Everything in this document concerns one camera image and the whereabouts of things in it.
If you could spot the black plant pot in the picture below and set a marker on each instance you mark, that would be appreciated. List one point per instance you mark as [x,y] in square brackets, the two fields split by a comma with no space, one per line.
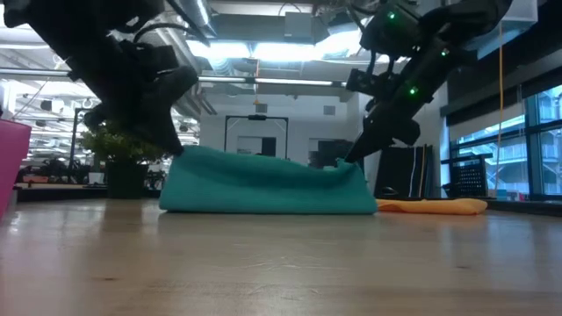
[126,180]

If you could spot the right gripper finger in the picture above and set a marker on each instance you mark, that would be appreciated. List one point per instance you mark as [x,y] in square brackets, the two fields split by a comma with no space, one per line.
[373,145]
[359,142]

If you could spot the orange microfiber towel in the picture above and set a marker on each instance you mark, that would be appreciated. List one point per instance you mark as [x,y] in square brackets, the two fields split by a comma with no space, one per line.
[439,206]

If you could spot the black framed window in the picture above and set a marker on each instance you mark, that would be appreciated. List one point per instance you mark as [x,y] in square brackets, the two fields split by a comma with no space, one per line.
[549,171]

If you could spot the black leaning panels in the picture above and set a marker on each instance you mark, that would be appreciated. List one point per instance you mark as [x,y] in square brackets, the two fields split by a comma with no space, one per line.
[395,171]

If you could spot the grey ceiling box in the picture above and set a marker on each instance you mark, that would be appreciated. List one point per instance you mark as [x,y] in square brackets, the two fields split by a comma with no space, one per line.
[298,27]

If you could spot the teal microfiber towel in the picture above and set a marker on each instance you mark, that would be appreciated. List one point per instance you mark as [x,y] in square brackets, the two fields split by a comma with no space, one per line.
[263,188]

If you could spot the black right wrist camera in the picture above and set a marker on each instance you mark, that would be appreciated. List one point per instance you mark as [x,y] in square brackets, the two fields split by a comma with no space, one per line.
[391,30]

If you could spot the silver ventilation duct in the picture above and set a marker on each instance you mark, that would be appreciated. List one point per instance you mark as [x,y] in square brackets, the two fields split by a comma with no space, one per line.
[520,17]

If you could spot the pink plastic basket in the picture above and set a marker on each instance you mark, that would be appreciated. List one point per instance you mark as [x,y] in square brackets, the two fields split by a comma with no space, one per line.
[11,162]

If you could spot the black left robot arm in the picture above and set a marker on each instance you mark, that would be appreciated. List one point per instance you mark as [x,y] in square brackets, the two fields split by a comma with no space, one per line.
[66,26]

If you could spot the black background rig frame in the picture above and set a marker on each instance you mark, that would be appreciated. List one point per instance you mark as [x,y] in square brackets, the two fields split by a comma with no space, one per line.
[257,117]

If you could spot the black perforated cart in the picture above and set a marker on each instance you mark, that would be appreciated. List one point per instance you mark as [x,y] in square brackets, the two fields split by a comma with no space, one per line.
[470,180]

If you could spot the long ceiling light tube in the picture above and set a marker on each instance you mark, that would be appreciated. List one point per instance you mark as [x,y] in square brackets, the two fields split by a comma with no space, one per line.
[290,81]

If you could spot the black background cabinet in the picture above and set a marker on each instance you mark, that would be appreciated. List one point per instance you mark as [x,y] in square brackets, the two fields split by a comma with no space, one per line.
[329,154]

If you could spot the artificial green plant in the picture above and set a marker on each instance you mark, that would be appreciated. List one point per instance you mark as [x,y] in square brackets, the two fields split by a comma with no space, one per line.
[114,147]

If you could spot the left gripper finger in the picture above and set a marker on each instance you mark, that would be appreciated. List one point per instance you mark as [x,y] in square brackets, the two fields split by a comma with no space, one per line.
[177,131]
[160,131]

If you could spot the black aluminium table frame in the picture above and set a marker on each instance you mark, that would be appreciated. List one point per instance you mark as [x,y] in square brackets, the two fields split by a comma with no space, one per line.
[61,194]

